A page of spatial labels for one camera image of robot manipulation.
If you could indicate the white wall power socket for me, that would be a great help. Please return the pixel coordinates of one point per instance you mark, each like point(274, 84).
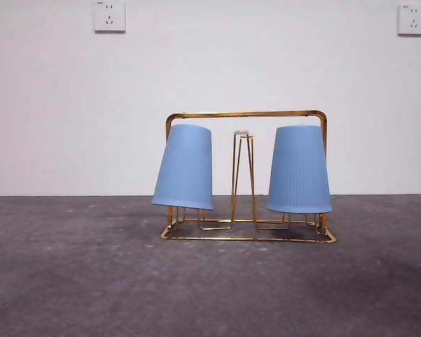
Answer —
point(412, 20)
point(109, 17)

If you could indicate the blue ribbed plastic cup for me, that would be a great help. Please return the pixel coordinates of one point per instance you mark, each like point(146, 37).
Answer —
point(298, 168)
point(184, 168)

